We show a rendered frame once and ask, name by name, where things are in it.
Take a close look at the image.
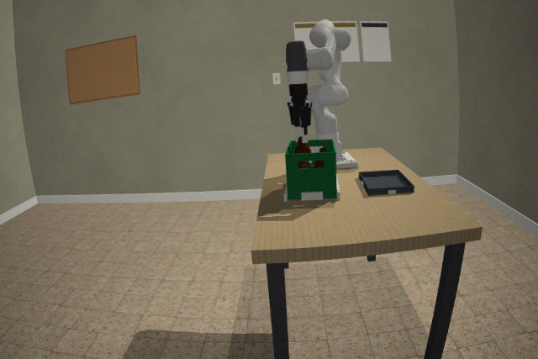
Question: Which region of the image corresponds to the green plastic bottle crate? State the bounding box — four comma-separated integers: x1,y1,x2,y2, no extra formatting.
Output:
285,140,337,200

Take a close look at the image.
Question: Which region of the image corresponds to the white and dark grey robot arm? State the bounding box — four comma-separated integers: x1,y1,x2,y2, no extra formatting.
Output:
286,19,351,161

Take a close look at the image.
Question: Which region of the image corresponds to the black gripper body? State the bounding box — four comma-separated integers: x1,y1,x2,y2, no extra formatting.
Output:
289,83,308,108

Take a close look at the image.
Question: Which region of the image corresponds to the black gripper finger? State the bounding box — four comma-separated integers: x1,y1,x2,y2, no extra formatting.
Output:
287,101,301,142
297,99,312,143

